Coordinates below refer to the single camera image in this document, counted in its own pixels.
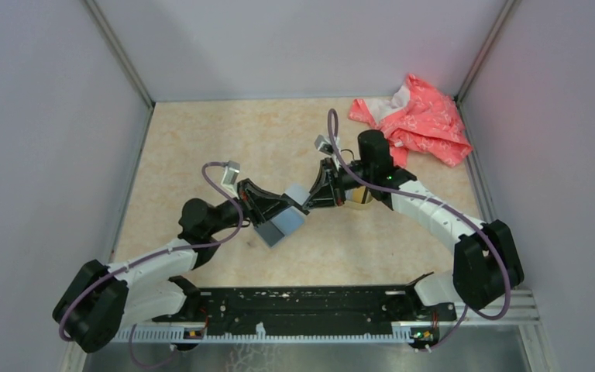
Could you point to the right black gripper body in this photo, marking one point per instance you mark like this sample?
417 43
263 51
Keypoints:
345 180

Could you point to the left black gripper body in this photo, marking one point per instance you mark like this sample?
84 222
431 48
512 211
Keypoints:
250 203

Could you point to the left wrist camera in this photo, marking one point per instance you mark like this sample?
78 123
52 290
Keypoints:
231 170

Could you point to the pink crumpled cloth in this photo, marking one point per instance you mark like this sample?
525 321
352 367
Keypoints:
417 118

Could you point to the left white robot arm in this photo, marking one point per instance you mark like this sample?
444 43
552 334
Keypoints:
102 298

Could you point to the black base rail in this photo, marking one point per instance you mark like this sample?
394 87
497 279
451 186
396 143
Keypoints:
366 310

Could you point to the beige tray of cards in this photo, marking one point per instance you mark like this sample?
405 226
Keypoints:
358 198

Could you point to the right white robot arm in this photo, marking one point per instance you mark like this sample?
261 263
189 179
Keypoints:
485 259

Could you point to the beige card holder wallet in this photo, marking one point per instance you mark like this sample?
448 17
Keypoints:
291 219

